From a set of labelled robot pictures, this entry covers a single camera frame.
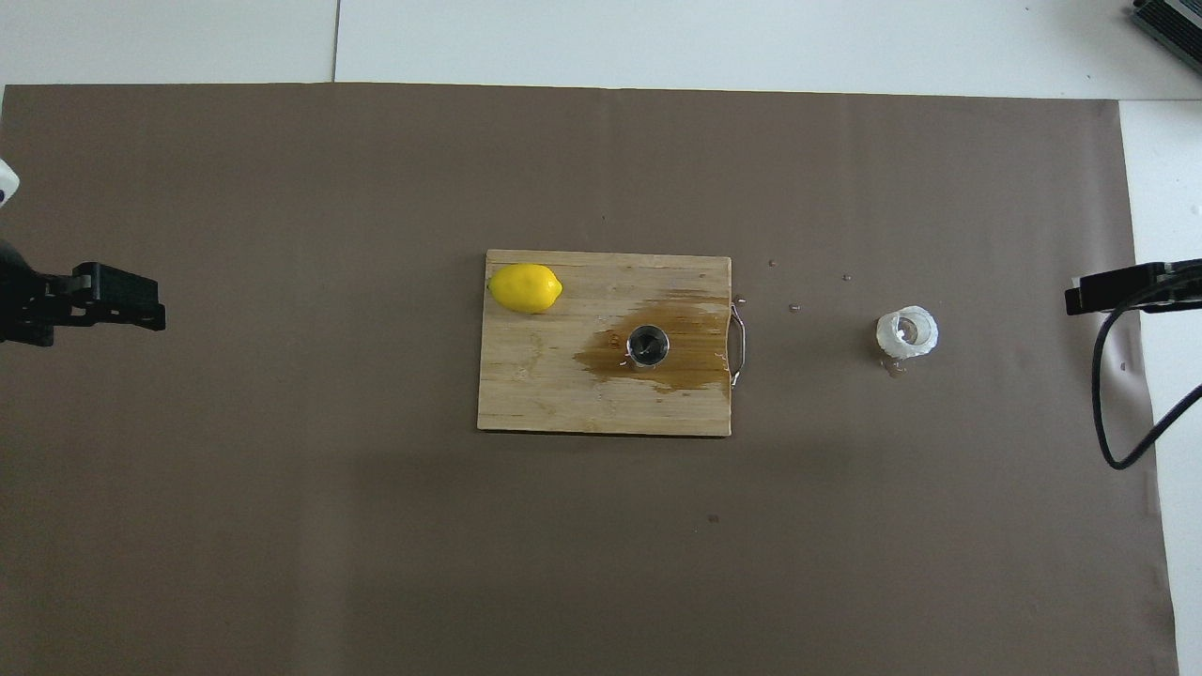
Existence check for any brown paper table mat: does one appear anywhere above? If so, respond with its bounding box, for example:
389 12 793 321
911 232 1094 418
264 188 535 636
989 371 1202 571
0 83 1179 676

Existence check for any steel double jigger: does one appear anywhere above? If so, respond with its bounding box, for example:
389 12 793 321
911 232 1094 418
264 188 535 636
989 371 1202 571
624 324 671 375

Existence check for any crinkled clear plastic cup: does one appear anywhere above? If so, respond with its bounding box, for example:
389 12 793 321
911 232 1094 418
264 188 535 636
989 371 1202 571
875 306 939 361

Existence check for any wooden cutting board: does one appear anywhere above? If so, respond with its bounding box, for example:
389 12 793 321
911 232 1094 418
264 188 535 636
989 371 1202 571
477 249 749 438

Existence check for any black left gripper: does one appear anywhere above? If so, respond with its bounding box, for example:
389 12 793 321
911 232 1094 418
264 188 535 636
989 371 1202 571
0 239 167 346

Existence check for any black ridged device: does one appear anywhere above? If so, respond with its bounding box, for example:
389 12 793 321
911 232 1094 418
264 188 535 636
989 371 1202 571
1130 0 1202 53

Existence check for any yellow lemon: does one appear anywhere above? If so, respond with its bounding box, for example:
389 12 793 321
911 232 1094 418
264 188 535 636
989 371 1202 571
487 263 564 315

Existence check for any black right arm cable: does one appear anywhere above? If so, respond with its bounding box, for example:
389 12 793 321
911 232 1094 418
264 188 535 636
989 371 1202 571
1091 266 1202 470

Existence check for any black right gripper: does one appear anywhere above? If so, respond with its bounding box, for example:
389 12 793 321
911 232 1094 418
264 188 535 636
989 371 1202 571
1064 258 1202 317

